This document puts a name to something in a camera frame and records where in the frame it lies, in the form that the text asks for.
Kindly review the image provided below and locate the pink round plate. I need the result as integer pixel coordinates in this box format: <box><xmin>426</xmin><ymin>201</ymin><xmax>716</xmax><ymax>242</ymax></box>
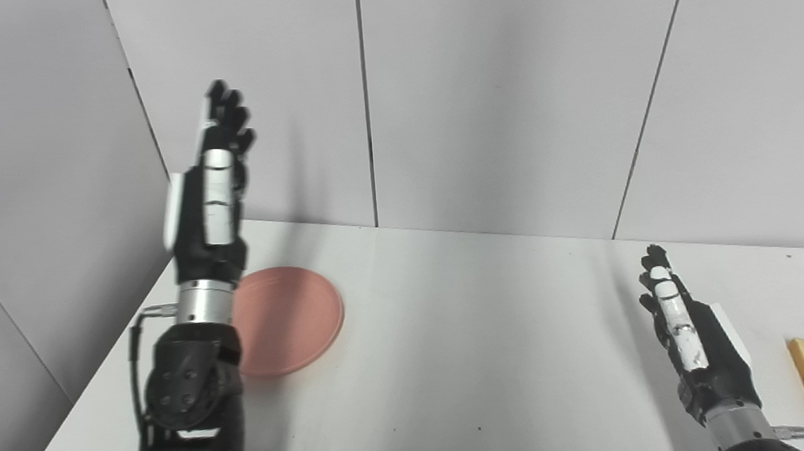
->
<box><xmin>228</xmin><ymin>262</ymin><xmax>349</xmax><ymax>380</ymax></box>

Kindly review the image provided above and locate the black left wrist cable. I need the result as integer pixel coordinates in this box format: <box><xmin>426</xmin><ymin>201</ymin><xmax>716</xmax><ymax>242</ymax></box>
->
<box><xmin>125</xmin><ymin>303</ymin><xmax>189</xmax><ymax>433</ymax></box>

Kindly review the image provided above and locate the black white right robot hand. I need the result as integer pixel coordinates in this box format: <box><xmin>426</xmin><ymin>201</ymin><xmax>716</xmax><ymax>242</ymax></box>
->
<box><xmin>635</xmin><ymin>237</ymin><xmax>763</xmax><ymax>428</ymax></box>

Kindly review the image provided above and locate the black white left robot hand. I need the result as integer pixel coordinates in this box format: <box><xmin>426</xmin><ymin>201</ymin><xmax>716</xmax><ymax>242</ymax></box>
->
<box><xmin>152</xmin><ymin>77</ymin><xmax>267</xmax><ymax>289</ymax></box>

